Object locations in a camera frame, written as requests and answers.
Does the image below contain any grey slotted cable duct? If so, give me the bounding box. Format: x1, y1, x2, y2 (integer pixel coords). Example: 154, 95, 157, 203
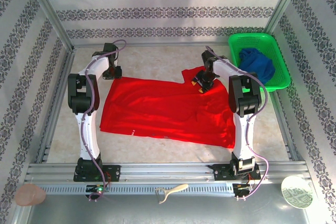
41, 183, 234, 196

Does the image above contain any green plastic basket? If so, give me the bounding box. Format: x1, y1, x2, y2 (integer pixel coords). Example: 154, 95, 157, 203
227, 33, 291, 93

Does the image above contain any cream plastic peeler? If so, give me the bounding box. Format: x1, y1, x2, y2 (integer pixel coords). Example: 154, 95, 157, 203
155, 183, 189, 204

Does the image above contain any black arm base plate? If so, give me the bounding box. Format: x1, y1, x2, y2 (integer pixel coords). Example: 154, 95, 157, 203
73, 163, 121, 183
209, 163, 262, 182

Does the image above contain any wide aluminium mounting rail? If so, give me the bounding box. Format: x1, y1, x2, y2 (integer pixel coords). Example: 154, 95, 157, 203
25, 162, 310, 183

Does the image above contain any purple cable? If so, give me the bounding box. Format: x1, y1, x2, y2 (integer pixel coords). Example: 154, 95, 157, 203
205, 45, 270, 201
81, 39, 127, 201

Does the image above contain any red t-shirt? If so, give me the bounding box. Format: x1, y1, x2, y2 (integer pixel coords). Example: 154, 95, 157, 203
99, 66, 236, 149

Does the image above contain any blue cloth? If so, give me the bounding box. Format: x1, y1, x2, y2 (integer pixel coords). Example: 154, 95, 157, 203
238, 47, 276, 86

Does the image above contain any round green patterned disc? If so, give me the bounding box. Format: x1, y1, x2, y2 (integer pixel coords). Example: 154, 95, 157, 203
280, 176, 314, 209

